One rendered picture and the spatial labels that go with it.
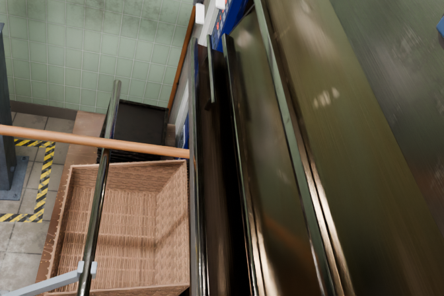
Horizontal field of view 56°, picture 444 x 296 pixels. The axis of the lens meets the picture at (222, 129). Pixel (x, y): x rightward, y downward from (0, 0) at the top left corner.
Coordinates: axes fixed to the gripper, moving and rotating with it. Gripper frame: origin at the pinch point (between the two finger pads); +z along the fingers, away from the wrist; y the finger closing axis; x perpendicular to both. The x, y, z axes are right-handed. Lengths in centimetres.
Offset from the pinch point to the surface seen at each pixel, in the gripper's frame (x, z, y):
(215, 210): 13, 62, -27
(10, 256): 43, 90, 133
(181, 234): -7, 74, 34
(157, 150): 13.0, 44.9, 9.9
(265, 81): -1.1, 29.2, -27.8
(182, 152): 5.4, 45.3, 7.6
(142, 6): -11, -43, 95
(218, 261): 16, 72, -34
